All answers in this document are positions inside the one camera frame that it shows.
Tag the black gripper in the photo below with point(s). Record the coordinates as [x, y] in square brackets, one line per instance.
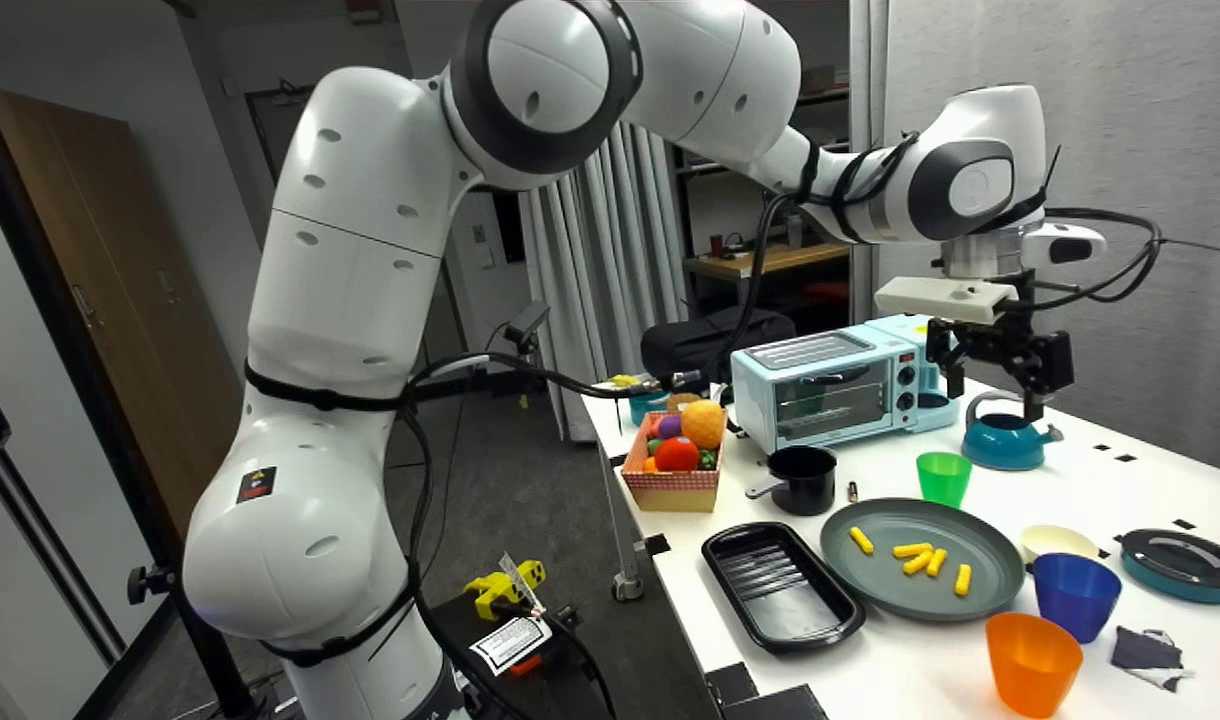
[993, 347]

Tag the dark blue plastic cup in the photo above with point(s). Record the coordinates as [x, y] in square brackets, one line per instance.
[1072, 601]

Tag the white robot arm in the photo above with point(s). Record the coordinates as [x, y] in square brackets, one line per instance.
[354, 243]

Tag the green plastic cup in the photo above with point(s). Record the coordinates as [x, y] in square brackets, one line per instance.
[947, 481]

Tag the grey plate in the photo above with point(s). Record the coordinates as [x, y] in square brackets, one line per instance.
[889, 595]

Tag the orange plastic cup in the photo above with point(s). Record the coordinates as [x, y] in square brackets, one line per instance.
[1035, 665]

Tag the teal toy kettle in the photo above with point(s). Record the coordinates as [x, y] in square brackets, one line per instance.
[1006, 440]

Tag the light blue toaster oven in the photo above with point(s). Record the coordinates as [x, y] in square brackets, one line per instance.
[833, 385]

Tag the small cream bowl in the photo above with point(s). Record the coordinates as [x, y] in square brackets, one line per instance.
[1054, 536]

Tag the small black pot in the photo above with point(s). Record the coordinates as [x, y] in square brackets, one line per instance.
[804, 481]

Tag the dark bowl with lid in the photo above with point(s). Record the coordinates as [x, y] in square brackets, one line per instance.
[1184, 566]

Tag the black backpack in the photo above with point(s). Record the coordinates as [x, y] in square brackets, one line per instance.
[712, 349]

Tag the grey curtain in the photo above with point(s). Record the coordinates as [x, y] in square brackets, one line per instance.
[1142, 122]

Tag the background storage shelf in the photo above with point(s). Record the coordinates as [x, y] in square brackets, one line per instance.
[730, 261]

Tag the black grill tray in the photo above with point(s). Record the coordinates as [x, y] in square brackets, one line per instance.
[777, 584]

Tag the red plush tomato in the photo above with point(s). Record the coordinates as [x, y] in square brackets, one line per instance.
[676, 455]

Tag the purple plush fruit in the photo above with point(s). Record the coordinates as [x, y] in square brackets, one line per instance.
[670, 426]

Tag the yellow clamp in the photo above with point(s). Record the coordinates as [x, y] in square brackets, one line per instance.
[500, 584]

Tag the brown wooden panel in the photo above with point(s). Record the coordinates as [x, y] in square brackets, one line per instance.
[101, 264]

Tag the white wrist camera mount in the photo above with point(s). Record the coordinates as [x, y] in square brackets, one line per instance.
[950, 300]

